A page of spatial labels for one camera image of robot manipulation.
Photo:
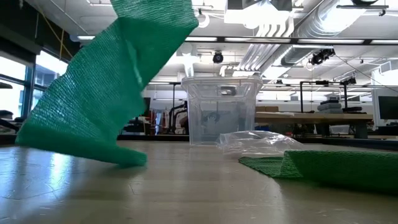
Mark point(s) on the teal bandage roll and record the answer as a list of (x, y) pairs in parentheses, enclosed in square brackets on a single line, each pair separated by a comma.
[(93, 93)]

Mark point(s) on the black background robot arm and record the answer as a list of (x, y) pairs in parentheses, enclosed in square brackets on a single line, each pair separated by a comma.
[(178, 118)]

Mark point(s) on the green bandage strip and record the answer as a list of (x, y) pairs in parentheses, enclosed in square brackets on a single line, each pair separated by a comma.
[(342, 168)]

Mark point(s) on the clear plastic container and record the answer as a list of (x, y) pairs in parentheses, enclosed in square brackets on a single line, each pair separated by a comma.
[(217, 118)]

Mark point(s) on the crumpled clear plastic bag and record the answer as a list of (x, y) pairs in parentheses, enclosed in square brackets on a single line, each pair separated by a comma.
[(258, 143)]

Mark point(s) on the wooden workbench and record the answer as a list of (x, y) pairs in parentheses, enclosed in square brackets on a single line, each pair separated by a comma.
[(311, 117)]

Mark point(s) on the stack of grey boxes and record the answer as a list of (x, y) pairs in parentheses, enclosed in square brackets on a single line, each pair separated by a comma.
[(329, 107)]

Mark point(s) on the computer monitor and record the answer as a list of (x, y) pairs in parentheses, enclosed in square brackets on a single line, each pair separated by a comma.
[(387, 107)]

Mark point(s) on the black stand frame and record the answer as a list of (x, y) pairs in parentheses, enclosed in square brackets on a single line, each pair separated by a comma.
[(323, 82)]

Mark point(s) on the black ceiling camera cluster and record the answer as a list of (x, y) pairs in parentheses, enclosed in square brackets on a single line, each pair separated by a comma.
[(321, 56)]

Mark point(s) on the silver ventilation duct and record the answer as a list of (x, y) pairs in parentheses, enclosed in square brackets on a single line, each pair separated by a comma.
[(314, 21)]

